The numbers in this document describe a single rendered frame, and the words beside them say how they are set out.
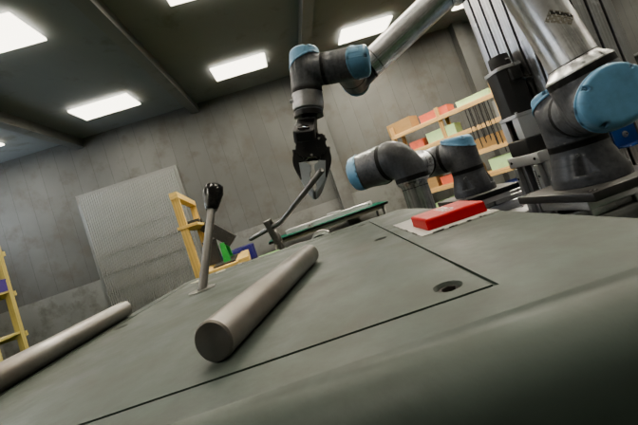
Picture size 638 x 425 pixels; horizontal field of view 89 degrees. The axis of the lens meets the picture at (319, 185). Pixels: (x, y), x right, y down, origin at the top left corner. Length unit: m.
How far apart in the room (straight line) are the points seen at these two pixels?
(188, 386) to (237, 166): 8.58
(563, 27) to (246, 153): 8.25
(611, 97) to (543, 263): 0.62
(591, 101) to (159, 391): 0.75
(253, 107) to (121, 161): 3.57
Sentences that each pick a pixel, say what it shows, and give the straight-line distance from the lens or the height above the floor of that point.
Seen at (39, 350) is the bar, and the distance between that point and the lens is 0.41.
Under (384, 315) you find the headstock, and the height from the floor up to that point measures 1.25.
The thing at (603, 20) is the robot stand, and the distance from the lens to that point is 1.32.
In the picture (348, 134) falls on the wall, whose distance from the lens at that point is 8.87.
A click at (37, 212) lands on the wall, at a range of 10.64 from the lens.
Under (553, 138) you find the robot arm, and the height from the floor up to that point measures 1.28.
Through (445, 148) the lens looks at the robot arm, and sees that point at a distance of 1.34.
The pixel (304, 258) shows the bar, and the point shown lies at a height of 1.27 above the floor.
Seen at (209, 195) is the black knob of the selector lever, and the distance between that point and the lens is 0.54.
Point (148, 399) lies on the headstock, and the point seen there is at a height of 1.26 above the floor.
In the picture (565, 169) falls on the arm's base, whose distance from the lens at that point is 0.93.
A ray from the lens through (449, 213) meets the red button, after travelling 0.34.
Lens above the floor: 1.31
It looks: 3 degrees up
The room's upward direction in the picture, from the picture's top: 19 degrees counter-clockwise
